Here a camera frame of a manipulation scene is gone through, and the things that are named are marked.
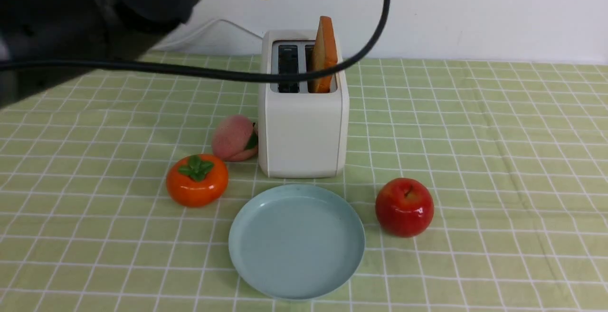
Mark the orange persimmon toy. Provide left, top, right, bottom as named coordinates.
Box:
left=165, top=154, right=229, bottom=208

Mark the white toaster power cord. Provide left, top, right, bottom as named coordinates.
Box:
left=152, top=18, right=263, bottom=51

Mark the pink peach toy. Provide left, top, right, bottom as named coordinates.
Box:
left=211, top=114, right=258, bottom=162

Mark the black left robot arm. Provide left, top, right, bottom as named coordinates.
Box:
left=0, top=0, right=200, bottom=62

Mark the white toaster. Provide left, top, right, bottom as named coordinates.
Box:
left=258, top=30, right=350, bottom=179

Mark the red apple toy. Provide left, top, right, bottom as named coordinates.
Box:
left=374, top=178, right=435, bottom=238

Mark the light blue plate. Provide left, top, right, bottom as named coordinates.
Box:
left=228, top=184, right=366, bottom=301

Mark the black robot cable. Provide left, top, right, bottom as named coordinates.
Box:
left=0, top=0, right=391, bottom=84

